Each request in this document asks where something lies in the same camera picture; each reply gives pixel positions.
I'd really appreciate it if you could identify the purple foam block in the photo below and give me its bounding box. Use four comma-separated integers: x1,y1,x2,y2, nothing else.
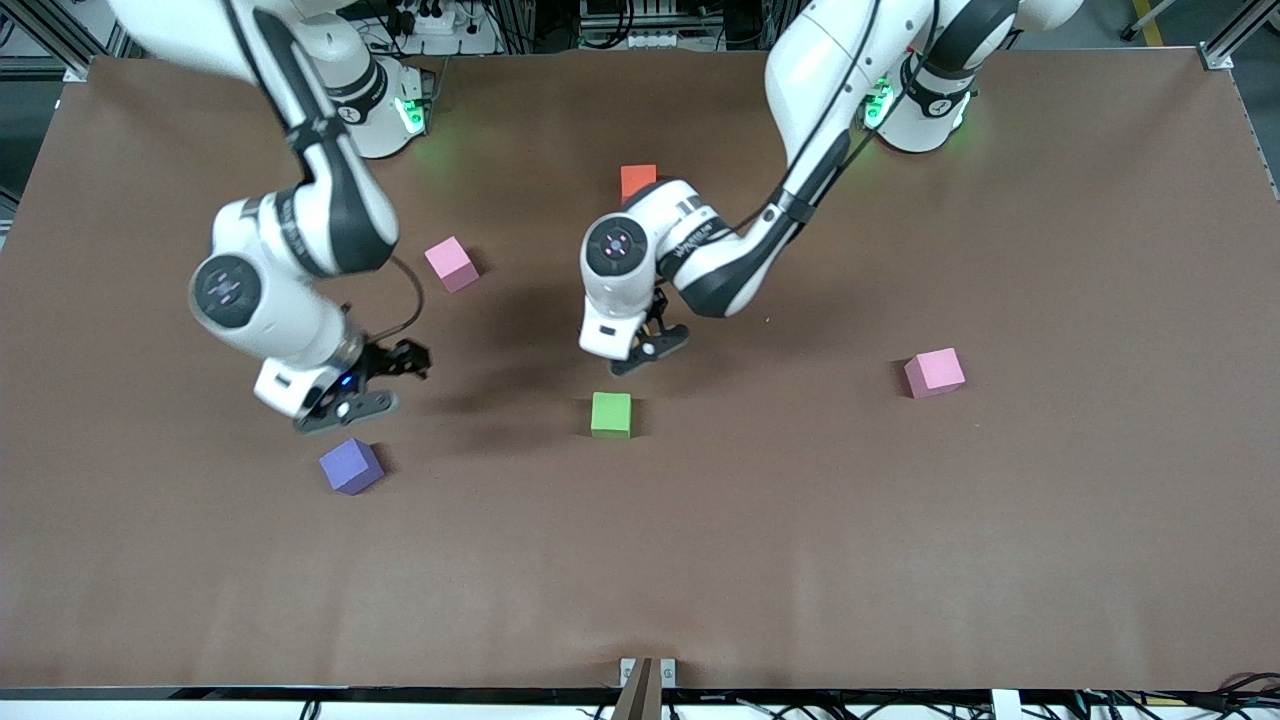
318,437,386,497

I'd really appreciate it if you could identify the light pink foam block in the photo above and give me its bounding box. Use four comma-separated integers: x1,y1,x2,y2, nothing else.
903,347,968,401
423,235,481,295

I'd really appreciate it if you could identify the green foam block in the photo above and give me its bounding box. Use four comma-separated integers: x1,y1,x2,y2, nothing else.
590,391,634,440

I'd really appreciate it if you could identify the brown table cover mat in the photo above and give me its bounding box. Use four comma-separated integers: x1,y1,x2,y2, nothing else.
0,48,1280,693

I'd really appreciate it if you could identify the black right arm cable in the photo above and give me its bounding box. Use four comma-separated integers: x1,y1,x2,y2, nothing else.
365,255,426,344

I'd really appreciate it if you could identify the aluminium frame profile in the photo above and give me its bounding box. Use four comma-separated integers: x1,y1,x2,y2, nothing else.
1200,0,1280,71
0,0,136,81

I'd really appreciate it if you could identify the black cable bundle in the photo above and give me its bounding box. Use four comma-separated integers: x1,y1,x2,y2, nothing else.
1075,675,1280,720

